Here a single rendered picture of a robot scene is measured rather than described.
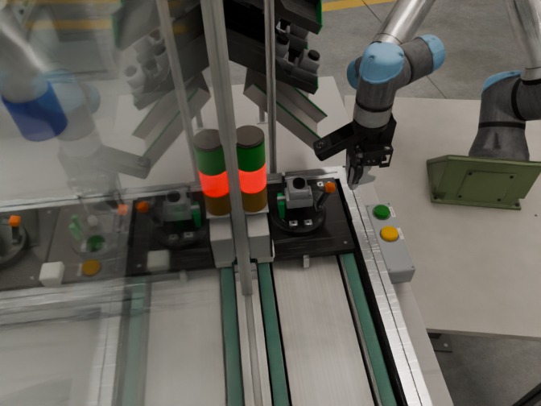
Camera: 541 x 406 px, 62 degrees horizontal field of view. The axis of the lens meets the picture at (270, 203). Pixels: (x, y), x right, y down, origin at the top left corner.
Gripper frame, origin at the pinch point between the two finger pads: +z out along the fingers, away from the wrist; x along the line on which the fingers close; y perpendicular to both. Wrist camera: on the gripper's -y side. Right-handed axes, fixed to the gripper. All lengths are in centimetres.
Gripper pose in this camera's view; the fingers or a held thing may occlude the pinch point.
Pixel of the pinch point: (348, 185)
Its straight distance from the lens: 109.6
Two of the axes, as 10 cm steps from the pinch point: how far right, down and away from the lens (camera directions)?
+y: 9.9, -1.0, 0.7
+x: -1.3, -7.5, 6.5
